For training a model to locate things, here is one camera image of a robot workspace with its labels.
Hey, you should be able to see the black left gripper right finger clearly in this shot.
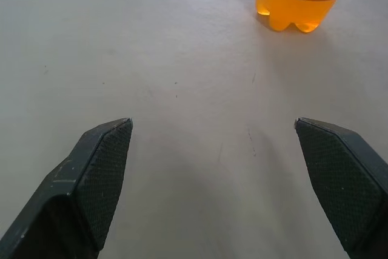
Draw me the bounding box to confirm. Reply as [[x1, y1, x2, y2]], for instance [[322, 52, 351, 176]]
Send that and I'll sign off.
[[294, 116, 388, 259]]

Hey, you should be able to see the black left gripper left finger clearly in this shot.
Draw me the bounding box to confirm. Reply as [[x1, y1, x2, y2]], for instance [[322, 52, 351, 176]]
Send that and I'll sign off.
[[0, 117, 134, 259]]

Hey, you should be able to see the orange soda plastic bottle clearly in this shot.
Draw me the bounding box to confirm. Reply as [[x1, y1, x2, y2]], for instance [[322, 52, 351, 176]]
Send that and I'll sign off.
[[255, 0, 355, 34]]

